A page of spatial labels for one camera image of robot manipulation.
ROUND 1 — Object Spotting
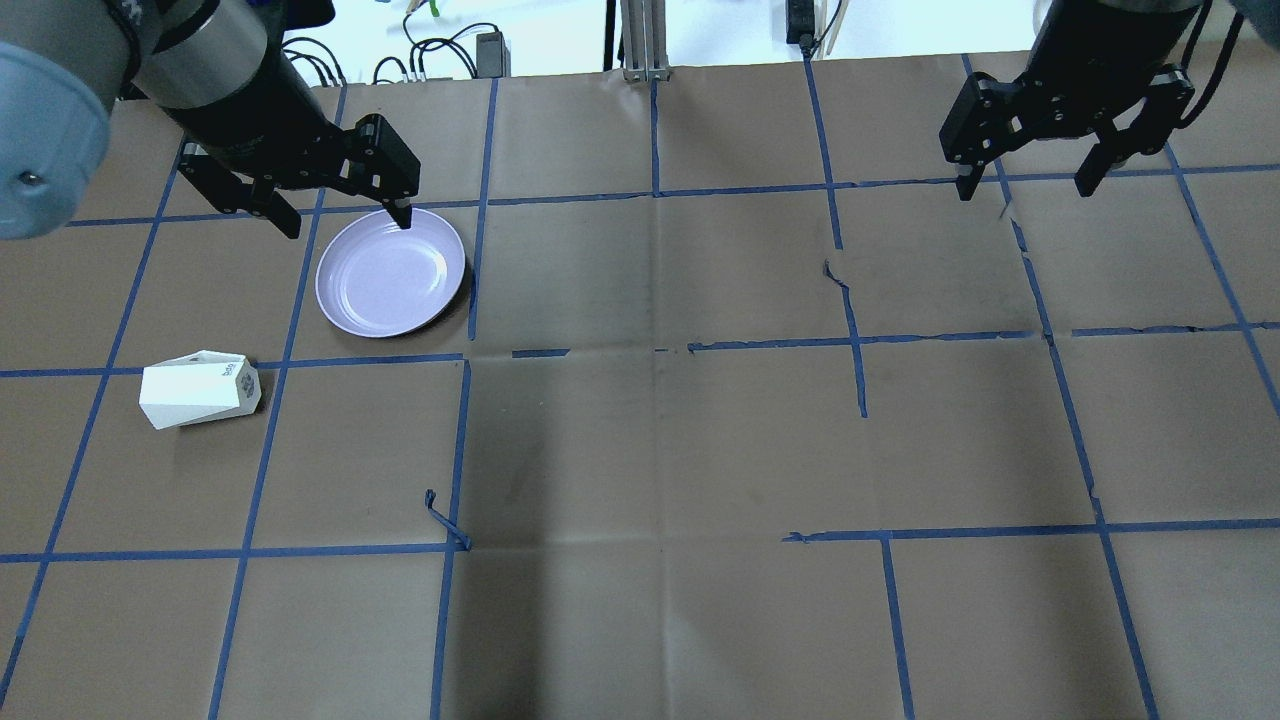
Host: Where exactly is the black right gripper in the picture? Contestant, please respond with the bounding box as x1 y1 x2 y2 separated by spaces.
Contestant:
940 20 1196 202

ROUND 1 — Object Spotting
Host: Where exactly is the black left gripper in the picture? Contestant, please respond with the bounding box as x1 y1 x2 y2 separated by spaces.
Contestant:
175 67 421 240

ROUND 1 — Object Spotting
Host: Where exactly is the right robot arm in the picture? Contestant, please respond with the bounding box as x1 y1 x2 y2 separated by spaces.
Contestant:
940 1 1277 201

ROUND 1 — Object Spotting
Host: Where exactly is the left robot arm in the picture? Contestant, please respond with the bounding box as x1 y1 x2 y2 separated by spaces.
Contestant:
1 1 421 240

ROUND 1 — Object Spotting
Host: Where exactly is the lavender plate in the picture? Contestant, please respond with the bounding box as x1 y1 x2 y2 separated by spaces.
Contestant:
314 209 468 340

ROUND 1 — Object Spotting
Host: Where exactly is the white faceted cup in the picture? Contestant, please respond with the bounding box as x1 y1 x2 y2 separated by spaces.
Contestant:
138 350 262 430

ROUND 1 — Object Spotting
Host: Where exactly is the black power adapter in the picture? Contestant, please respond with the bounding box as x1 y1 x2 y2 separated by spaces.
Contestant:
474 29 511 79

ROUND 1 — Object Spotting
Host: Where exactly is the black cable bundle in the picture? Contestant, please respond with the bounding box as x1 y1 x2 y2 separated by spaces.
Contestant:
282 10 500 87

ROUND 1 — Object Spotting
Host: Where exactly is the black plug with cables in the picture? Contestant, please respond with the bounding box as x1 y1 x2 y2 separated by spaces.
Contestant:
783 0 847 60

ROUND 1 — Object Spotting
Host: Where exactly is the aluminium frame post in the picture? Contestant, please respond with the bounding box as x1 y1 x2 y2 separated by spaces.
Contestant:
618 0 671 85

